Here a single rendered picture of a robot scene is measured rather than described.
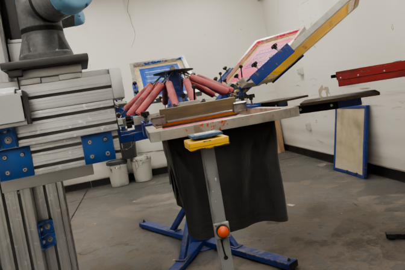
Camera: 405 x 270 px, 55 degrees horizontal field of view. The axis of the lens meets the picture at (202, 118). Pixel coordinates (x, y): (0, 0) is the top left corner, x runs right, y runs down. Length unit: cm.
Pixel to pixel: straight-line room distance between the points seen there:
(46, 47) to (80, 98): 17
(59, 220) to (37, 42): 61
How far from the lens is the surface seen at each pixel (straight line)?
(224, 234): 129
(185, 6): 642
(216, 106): 207
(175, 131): 144
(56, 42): 120
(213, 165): 128
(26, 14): 122
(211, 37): 639
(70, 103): 117
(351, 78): 244
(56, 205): 145
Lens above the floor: 109
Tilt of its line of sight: 3 degrees down
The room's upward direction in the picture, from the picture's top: 9 degrees counter-clockwise
